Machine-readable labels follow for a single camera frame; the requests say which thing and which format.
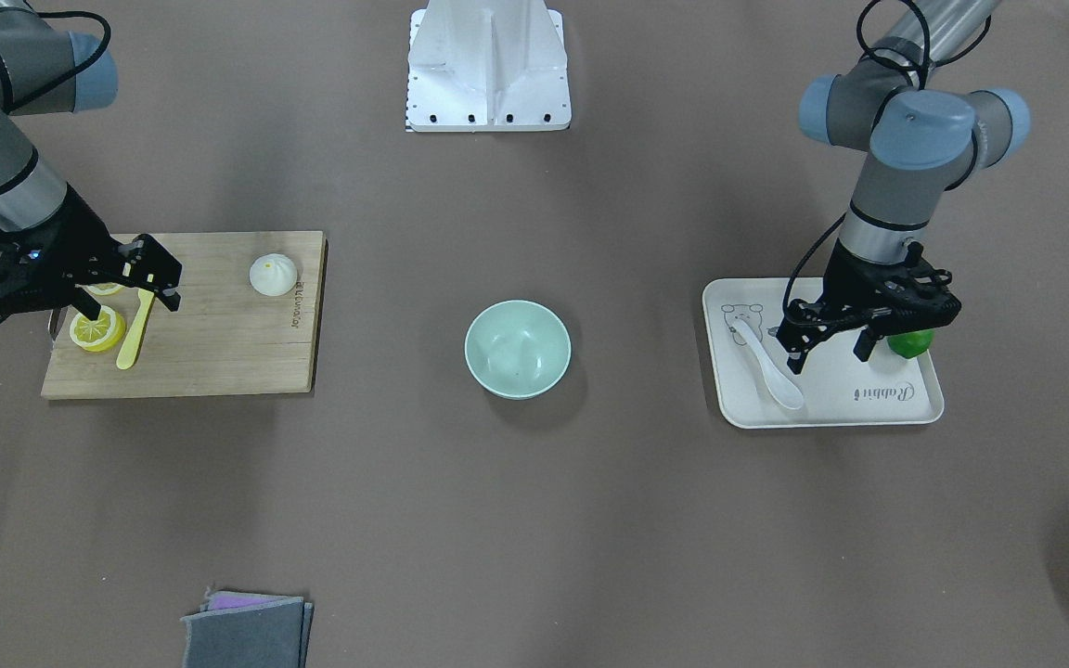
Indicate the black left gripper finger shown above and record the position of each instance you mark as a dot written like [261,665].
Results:
[869,337]
[803,328]

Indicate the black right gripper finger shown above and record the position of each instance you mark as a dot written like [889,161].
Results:
[148,265]
[85,304]

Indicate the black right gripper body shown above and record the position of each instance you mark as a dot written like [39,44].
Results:
[82,243]

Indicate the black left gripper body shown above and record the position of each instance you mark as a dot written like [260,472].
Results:
[847,272]

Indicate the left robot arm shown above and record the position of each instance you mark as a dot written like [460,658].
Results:
[919,143]

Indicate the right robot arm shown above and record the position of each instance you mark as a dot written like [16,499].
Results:
[44,70]

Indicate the light green bowl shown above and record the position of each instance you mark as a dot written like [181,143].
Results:
[517,349]

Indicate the lemon slice far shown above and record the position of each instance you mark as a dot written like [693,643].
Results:
[104,289]

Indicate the green lime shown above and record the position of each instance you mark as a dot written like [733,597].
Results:
[912,344]

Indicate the yellow plastic knife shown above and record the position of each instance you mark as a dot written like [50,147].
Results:
[133,340]

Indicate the beige rabbit tray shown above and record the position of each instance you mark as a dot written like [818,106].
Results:
[839,390]

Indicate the wooden cutting board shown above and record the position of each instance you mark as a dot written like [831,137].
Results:
[225,339]

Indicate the grey folded cloth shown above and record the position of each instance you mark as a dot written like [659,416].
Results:
[243,629]

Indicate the lemon half near handle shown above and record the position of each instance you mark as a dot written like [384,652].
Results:
[98,336]

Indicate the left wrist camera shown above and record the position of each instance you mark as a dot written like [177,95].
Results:
[935,306]

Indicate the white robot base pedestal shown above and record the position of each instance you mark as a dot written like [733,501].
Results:
[487,66]

